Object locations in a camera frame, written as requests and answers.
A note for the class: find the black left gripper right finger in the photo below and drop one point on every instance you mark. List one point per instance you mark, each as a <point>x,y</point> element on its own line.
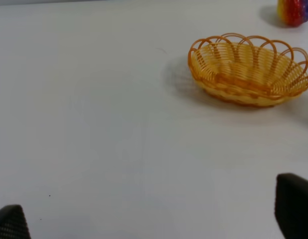
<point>291,205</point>

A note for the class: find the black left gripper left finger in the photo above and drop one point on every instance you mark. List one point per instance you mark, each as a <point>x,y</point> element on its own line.
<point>13,224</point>

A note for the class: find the orange woven plastic basket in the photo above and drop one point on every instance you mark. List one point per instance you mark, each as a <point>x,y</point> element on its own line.
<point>250,71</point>

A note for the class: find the rainbow coloured spiky ball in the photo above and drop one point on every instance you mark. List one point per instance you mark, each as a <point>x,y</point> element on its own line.
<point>293,12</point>

